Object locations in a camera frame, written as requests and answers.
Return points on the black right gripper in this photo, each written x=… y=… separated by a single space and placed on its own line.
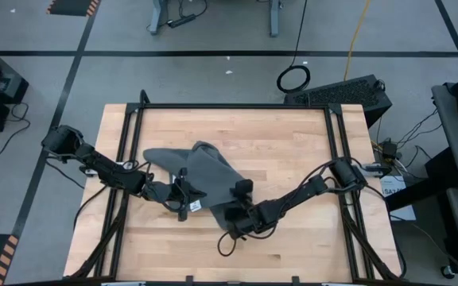
x=243 y=218

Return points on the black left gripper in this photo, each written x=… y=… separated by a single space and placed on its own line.
x=183 y=194

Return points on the white paper tag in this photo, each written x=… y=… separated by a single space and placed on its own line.
x=195 y=205

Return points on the grey waffle-weave towel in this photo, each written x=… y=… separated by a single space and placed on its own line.
x=209 y=175

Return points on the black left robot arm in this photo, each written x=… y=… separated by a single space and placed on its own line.
x=105 y=171

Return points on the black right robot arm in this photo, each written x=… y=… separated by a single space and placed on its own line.
x=304 y=190

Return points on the white printed sheet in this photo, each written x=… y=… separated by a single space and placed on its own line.
x=396 y=186

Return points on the black perforated computer tower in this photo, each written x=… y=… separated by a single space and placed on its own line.
x=340 y=93

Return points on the black power adapter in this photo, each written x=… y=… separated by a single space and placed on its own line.
x=389 y=150

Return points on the black power strip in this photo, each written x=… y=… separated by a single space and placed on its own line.
x=181 y=20

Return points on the grey desk leg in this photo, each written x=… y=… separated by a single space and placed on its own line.
x=274 y=20
x=156 y=20

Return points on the black caster wheel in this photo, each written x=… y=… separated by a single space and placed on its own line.
x=447 y=272

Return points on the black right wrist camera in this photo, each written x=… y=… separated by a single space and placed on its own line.
x=244 y=187

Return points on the black aluminium table frame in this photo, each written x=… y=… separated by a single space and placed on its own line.
x=233 y=106

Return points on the black desk base frame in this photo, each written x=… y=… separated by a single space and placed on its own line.
x=443 y=171

